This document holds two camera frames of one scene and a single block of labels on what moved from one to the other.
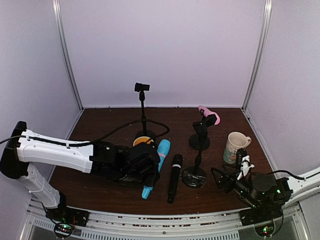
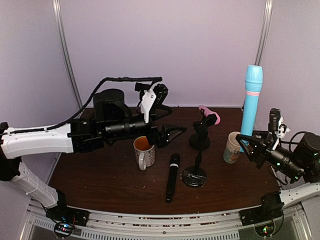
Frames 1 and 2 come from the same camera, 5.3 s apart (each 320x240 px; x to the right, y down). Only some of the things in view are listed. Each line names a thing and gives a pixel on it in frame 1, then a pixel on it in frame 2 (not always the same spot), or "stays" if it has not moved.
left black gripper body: x=152 y=175 to x=155 y=133
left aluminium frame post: x=56 y=5 stays
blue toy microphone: x=163 y=148 to x=254 y=74
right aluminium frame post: x=267 y=14 stays
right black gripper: x=231 y=182 to x=261 y=152
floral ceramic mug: x=235 y=141 stays
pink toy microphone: x=208 y=112 stays
